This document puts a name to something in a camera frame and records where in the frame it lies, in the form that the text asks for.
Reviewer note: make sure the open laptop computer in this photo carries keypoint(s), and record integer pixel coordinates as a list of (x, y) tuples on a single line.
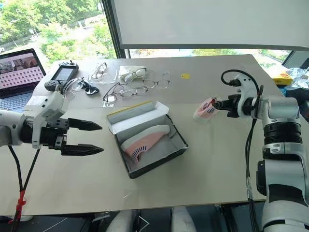
[(18, 70)]

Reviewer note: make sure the black thin-frame glasses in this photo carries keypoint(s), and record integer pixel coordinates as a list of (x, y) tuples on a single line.
[(98, 70)]

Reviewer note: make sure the dark monitor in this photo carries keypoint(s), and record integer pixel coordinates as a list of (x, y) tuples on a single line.
[(295, 60)]

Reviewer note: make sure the grey slim-frame glasses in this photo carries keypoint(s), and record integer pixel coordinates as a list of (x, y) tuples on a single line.
[(134, 92)]

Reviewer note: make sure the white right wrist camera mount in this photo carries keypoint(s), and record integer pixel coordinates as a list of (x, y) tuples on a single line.
[(246, 87)]

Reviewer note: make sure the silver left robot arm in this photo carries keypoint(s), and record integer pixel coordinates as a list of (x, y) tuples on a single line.
[(12, 128)]

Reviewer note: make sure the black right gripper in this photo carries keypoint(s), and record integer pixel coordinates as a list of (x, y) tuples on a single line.
[(233, 106)]

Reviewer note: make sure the clear plastic bag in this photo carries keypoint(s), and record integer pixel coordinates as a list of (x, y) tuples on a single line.
[(300, 77)]

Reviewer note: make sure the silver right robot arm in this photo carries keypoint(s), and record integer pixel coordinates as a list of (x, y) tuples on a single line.
[(282, 154)]

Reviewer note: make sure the clear-frame glasses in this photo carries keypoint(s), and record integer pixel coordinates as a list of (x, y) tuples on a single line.
[(157, 83)]

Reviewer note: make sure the black handheld controller with screen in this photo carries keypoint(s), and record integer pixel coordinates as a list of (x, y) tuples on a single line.
[(62, 73)]

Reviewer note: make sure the yellow box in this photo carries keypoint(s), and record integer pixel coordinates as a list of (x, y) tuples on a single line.
[(282, 79)]

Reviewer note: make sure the clear safety goggles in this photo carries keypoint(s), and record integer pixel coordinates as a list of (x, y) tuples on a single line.
[(109, 78)]

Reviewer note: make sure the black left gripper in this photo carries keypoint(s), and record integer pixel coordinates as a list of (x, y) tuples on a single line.
[(54, 134)]

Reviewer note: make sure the white cloth pouch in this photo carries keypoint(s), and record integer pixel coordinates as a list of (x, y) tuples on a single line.
[(125, 70)]

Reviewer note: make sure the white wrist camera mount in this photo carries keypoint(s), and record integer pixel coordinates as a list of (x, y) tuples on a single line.
[(246, 87), (51, 106)]

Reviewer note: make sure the open dark cardboard shoebox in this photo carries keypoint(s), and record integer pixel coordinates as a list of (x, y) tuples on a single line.
[(154, 159)]

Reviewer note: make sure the dark window frame post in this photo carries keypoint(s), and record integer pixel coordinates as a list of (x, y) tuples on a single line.
[(113, 29)]

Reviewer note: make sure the black clip-on sunglass lenses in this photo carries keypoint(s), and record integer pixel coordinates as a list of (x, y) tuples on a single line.
[(91, 90)]

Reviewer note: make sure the white roller blind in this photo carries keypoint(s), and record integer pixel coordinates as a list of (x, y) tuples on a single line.
[(207, 21)]

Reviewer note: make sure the pink and white small shoe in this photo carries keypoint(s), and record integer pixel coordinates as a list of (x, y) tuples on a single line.
[(204, 112), (144, 141)]

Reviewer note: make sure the yellow round tag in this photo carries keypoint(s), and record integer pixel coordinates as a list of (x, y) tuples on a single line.
[(185, 76)]

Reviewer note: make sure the white rounded robot leg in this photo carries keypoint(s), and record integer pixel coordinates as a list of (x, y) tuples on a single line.
[(182, 221), (125, 222)]

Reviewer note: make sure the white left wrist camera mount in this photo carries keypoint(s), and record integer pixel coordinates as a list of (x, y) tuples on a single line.
[(51, 106)]

